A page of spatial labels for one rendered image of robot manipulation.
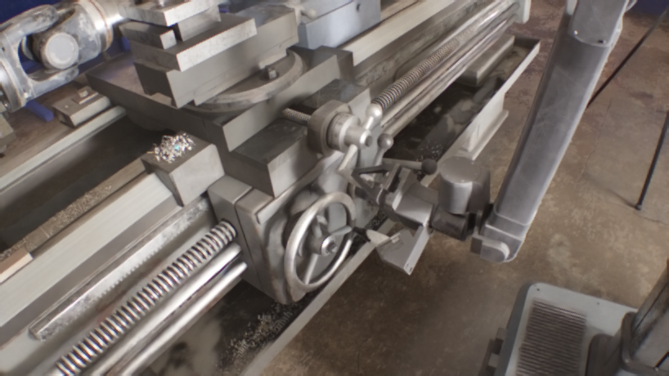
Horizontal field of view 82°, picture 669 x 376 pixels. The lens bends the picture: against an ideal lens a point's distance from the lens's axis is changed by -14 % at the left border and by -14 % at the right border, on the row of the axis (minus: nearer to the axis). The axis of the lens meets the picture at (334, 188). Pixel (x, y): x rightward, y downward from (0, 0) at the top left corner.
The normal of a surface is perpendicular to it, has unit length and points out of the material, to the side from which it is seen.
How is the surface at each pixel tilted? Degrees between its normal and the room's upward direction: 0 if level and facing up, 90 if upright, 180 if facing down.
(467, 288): 0
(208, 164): 90
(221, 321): 0
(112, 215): 36
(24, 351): 90
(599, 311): 0
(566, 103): 94
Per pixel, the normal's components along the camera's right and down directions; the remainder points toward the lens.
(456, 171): -0.13, -0.72
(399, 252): -0.38, -0.39
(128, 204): 0.39, -0.42
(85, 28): 0.93, 0.16
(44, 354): 0.79, 0.33
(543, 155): -0.43, 0.66
